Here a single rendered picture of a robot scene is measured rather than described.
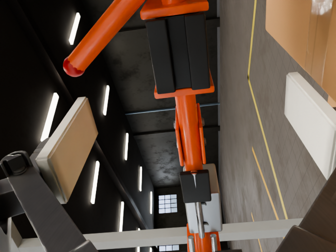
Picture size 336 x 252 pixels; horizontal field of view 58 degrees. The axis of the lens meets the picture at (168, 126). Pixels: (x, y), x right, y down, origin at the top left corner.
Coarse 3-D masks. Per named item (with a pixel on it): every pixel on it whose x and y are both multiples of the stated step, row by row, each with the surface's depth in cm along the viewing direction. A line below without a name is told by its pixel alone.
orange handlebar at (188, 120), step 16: (176, 0) 26; (176, 96) 31; (192, 96) 31; (176, 112) 36; (192, 112) 32; (176, 128) 33; (192, 128) 33; (176, 144) 37; (192, 144) 34; (192, 160) 35; (208, 240) 42
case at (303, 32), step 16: (272, 0) 44; (288, 0) 38; (304, 0) 33; (320, 0) 29; (272, 16) 45; (288, 16) 38; (304, 16) 33; (320, 16) 29; (272, 32) 46; (288, 32) 39; (304, 32) 34; (320, 32) 30; (288, 48) 39; (304, 48) 34; (320, 48) 30; (304, 64) 35; (320, 64) 30; (320, 80) 31
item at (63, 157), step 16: (80, 112) 19; (64, 128) 16; (80, 128) 18; (96, 128) 21; (48, 144) 15; (64, 144) 16; (80, 144) 18; (48, 160) 14; (64, 160) 16; (80, 160) 18; (48, 176) 15; (64, 176) 16; (64, 192) 15
